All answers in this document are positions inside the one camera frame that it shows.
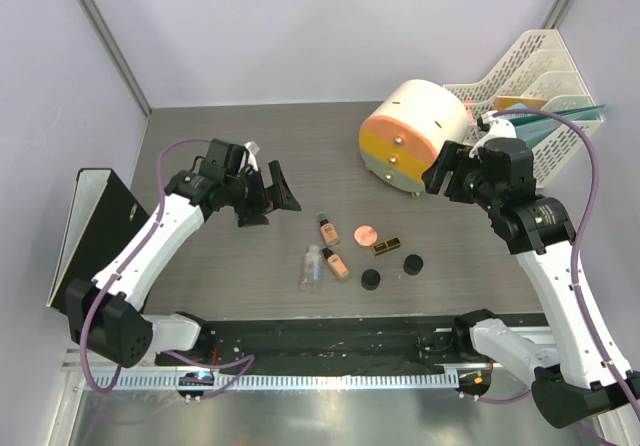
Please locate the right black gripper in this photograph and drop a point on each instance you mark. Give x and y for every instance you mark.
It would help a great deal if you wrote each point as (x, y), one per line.
(446, 160)

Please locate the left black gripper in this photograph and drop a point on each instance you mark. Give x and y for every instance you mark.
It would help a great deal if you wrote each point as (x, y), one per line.
(280, 195)

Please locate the orange top drawer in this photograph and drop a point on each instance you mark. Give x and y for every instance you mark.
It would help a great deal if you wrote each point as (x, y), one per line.
(399, 134)

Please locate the beige foundation spray bottle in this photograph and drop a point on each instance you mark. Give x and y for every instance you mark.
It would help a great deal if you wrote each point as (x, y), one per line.
(327, 230)

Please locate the cream cylindrical drawer organizer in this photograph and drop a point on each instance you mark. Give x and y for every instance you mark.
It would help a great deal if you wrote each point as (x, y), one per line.
(429, 108)

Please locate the yellow drawer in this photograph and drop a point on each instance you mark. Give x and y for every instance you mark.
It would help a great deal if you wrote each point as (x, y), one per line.
(410, 159)

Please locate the beige foundation bottle black cap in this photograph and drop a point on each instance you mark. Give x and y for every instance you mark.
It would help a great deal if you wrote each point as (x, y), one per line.
(336, 264)

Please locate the clear plastic spray bottle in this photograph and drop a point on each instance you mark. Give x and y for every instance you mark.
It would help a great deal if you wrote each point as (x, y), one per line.
(311, 269)

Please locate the black round jar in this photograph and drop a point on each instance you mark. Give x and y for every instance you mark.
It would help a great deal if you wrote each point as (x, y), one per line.
(370, 279)
(413, 264)

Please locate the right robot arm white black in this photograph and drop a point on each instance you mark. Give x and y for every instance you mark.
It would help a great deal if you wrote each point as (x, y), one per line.
(585, 373)

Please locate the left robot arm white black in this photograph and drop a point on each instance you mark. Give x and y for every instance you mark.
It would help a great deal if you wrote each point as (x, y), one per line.
(105, 310)

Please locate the black gold lipstick box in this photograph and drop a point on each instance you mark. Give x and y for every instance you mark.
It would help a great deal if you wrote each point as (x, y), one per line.
(386, 246)

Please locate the round copper compact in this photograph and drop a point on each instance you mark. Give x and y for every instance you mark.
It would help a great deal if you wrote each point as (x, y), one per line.
(365, 236)

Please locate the yellow card in rack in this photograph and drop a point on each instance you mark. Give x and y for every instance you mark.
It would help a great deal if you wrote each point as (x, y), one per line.
(504, 103)

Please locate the black binder folder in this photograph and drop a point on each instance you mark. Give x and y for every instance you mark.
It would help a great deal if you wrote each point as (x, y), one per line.
(104, 216)

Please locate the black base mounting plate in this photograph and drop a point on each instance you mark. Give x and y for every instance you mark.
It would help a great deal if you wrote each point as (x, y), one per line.
(333, 347)

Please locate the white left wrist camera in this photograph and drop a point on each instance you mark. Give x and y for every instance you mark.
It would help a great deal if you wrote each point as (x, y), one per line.
(250, 158)

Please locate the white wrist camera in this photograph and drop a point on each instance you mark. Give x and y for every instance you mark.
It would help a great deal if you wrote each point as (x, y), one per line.
(494, 126)
(250, 158)

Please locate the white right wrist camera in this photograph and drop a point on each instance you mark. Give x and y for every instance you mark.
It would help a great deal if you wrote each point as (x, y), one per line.
(494, 126)

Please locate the white slotted cable duct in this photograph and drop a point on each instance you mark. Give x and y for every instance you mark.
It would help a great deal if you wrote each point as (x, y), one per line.
(193, 379)

